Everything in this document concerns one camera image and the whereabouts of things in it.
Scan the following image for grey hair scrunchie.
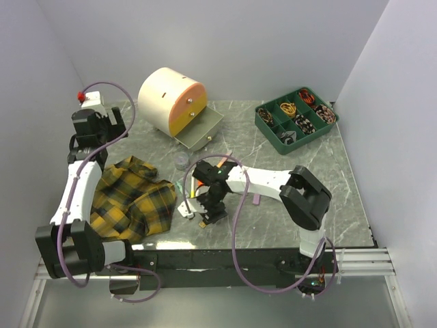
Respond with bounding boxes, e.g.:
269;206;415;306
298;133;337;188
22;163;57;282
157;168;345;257
279;131;297;146

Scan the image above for yellow plaid shirt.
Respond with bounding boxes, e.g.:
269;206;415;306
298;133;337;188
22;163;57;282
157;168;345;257
90;156;177;243

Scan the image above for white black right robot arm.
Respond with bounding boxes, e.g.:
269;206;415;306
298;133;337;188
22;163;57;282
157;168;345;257
189;160;332;272

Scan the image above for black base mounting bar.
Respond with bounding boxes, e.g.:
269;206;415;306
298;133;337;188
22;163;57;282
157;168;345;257
129;248;311;288

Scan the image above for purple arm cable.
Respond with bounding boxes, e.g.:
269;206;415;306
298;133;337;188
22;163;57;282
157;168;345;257
56;81;162;303
182;155;338;299

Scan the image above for lilac highlighter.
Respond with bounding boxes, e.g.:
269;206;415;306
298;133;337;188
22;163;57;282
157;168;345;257
253;194;260;206

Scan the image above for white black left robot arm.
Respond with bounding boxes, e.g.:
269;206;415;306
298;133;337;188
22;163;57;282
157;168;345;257
35;107;137;279

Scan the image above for pink black hair scrunchie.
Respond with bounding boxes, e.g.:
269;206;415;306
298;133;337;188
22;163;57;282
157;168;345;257
315;105;336;124

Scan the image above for beige black hair scrunchie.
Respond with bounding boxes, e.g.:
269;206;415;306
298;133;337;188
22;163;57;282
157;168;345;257
294;114;315;135

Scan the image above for clear jar with beads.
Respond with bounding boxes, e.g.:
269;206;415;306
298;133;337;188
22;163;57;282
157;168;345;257
174;152;190;171

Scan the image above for yellow marker pen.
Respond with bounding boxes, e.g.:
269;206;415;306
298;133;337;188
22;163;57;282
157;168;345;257
191;180;197;198

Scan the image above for small green stapler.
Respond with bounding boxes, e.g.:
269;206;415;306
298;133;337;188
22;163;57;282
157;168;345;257
175;181;185;194

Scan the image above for green compartment organizer tray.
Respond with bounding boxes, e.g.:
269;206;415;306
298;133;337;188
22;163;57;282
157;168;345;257
255;87;339;155

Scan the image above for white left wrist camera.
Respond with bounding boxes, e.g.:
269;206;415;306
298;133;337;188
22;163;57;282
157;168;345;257
77;91;104;111

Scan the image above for brown black hair scrunchie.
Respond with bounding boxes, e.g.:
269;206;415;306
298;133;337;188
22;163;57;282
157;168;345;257
257;108;274;127

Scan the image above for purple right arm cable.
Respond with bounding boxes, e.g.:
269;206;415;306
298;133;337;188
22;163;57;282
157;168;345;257
182;155;338;299

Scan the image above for orange black hair ties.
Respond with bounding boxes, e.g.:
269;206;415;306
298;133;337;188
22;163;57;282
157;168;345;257
298;89;316;105

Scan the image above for aluminium rail frame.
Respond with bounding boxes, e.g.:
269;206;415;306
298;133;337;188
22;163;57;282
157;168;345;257
20;248;412;327

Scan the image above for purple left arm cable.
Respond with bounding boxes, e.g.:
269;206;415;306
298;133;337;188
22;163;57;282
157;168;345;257
56;81;162;303

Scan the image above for round beige drawer cabinet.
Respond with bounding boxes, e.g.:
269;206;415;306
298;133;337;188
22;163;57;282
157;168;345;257
137;68;223;151

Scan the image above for orange pink marker pen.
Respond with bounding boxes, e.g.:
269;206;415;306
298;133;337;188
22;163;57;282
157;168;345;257
216;150;233;167

